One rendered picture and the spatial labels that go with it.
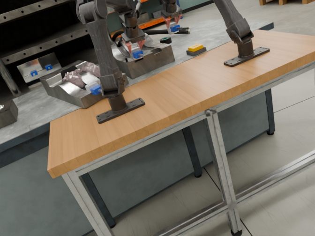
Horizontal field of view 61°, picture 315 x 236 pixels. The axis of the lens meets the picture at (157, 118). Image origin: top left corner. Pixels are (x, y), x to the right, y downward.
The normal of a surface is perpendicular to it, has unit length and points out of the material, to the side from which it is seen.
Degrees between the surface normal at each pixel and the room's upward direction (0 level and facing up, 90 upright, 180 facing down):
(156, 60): 90
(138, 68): 90
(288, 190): 0
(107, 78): 80
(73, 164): 90
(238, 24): 63
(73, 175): 90
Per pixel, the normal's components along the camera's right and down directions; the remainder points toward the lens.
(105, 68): -0.37, 0.38
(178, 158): 0.41, 0.33
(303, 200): -0.29, -0.84
